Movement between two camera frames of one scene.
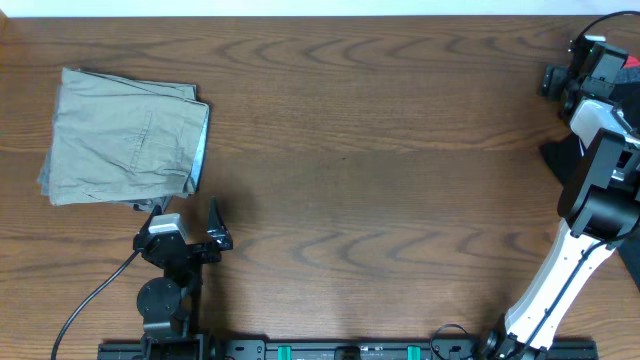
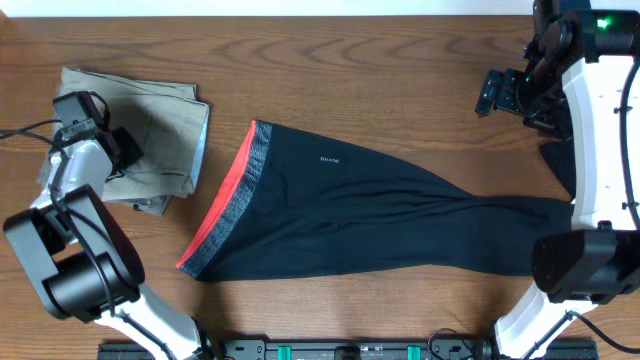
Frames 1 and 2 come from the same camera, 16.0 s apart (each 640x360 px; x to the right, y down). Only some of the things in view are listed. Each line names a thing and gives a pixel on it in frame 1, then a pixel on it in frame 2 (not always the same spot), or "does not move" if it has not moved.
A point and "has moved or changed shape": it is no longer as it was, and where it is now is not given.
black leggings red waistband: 629,86 has moved or changed shape
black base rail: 349,350 does not move
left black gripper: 218,239 -> 131,151
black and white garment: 564,157 does not move
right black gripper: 553,81 -> 559,120
